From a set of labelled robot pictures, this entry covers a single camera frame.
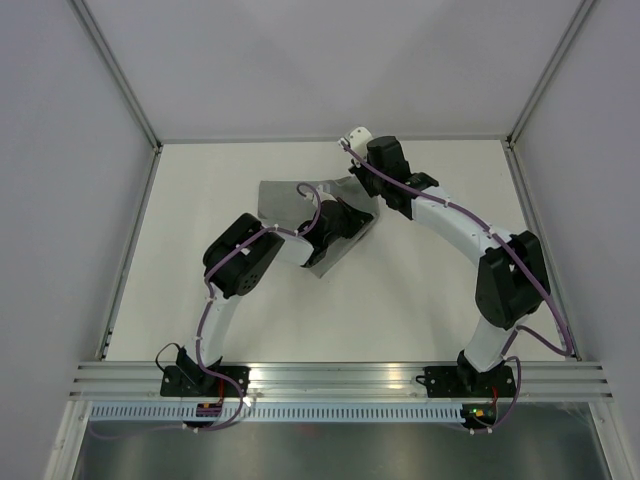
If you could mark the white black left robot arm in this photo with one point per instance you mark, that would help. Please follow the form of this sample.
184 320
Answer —
237 261

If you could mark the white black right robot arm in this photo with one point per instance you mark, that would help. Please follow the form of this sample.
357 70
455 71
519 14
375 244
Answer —
511 280

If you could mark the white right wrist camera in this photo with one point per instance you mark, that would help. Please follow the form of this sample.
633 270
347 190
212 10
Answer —
356 140

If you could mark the white slotted cable duct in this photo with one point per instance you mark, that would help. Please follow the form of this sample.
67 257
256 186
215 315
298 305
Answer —
280 412

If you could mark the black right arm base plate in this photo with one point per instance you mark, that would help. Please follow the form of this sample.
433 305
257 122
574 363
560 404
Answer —
450 382

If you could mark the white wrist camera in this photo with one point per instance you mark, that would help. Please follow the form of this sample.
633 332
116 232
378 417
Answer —
356 140
323 194

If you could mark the aluminium frame post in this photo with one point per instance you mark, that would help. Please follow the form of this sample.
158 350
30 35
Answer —
98 40
561 51

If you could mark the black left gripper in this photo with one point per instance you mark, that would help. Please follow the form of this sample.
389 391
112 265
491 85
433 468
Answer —
358 220

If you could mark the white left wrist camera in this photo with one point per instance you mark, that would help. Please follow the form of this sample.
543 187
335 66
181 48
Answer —
323 194

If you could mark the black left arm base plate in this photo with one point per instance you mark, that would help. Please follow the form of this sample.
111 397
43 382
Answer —
185 378

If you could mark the aluminium mounting rail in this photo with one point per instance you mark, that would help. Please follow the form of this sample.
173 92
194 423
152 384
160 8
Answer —
552 381

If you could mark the left aluminium frame post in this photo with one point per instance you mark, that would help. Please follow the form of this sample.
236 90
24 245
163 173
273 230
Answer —
98 40

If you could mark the right aluminium frame post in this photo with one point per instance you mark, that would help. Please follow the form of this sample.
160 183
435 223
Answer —
561 51

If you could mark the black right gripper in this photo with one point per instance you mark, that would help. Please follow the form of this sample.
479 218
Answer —
360 171

